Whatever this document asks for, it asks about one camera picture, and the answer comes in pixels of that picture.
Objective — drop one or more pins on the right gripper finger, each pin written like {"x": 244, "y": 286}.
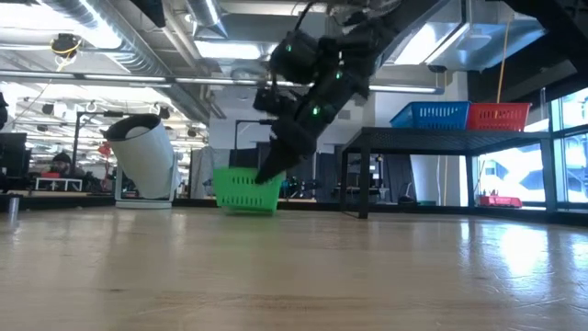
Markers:
{"x": 290, "y": 161}
{"x": 271, "y": 167}

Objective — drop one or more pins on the red tray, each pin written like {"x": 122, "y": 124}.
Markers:
{"x": 500, "y": 201}

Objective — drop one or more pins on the black monitor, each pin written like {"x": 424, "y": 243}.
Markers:
{"x": 14, "y": 161}

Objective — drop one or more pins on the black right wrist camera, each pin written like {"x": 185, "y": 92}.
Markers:
{"x": 273, "y": 101}

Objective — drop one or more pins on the dark office partition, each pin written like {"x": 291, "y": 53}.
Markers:
{"x": 326, "y": 174}

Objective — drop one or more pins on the black mesh metal shelf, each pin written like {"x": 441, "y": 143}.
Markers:
{"x": 436, "y": 138}

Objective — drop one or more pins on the green plastic basket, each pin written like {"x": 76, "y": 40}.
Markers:
{"x": 239, "y": 193}

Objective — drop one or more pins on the ceiling strip light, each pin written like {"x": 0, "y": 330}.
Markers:
{"x": 402, "y": 88}
{"x": 124, "y": 77}

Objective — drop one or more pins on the black metal stand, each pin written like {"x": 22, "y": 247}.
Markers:
{"x": 75, "y": 138}

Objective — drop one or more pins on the white metal rack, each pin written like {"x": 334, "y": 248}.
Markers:
{"x": 59, "y": 183}

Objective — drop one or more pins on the red hanging object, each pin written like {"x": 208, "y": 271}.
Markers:
{"x": 105, "y": 149}

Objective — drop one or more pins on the black table frame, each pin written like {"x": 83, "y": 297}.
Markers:
{"x": 413, "y": 209}

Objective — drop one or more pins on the grey fabric partition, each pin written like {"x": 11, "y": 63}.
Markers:
{"x": 202, "y": 172}

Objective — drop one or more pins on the silver metal post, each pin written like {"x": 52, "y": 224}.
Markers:
{"x": 14, "y": 207}

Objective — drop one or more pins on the red plastic basket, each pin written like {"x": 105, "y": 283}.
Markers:
{"x": 498, "y": 117}

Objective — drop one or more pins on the silver ventilation duct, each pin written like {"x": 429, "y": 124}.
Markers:
{"x": 115, "y": 41}

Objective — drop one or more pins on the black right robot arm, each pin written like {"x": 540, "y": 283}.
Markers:
{"x": 358, "y": 50}

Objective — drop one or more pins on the blue plastic basket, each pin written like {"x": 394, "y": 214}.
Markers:
{"x": 432, "y": 116}

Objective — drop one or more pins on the white cylindrical lamp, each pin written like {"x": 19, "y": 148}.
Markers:
{"x": 147, "y": 156}

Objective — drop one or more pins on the black window frame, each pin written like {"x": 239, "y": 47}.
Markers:
{"x": 549, "y": 174}

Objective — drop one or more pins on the person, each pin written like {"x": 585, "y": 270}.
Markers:
{"x": 62, "y": 163}

